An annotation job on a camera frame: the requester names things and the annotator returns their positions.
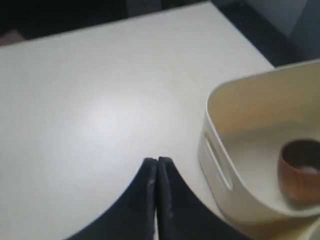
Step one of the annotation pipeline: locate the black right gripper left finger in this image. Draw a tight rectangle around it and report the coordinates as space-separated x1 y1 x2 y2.
68 158 158 240

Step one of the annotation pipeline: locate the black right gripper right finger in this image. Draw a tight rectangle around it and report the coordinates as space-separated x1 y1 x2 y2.
157 157 249 240

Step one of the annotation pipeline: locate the brown wooden cup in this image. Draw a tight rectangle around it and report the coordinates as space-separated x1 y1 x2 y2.
278 138 320 205

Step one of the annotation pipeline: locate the cream bin left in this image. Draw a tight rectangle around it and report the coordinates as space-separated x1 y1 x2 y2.
198 60 320 225

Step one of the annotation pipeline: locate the cream bin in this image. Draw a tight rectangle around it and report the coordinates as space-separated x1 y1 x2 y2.
302 218 320 240
198 60 320 225

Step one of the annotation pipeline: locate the cream bin middle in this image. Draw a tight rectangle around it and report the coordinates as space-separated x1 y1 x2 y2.
302 218 320 240

